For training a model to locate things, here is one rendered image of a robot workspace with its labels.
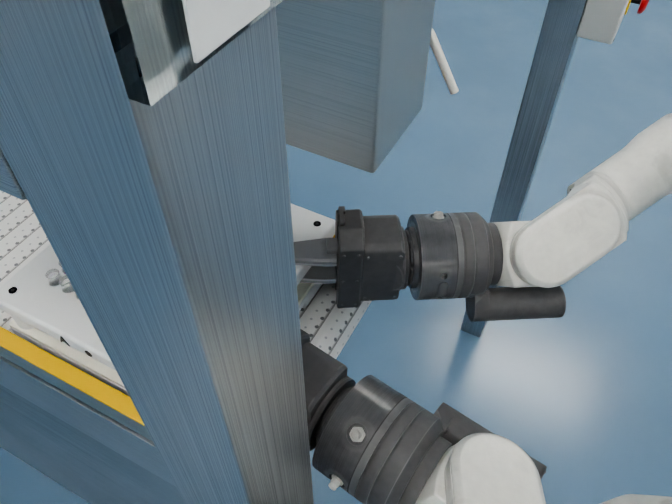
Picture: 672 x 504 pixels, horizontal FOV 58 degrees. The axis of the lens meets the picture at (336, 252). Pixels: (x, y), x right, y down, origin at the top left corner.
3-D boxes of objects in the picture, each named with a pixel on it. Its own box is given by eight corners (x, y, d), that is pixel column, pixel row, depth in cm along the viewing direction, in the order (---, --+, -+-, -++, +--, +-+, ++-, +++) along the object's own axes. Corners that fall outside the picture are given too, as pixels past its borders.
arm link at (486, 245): (461, 211, 58) (577, 206, 59) (435, 214, 69) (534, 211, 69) (465, 329, 58) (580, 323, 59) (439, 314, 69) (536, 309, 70)
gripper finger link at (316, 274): (276, 281, 61) (338, 278, 61) (276, 257, 63) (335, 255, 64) (277, 291, 62) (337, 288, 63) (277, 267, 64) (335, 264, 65)
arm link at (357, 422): (222, 375, 46) (353, 468, 41) (301, 293, 51) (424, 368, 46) (239, 445, 55) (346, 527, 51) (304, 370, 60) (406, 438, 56)
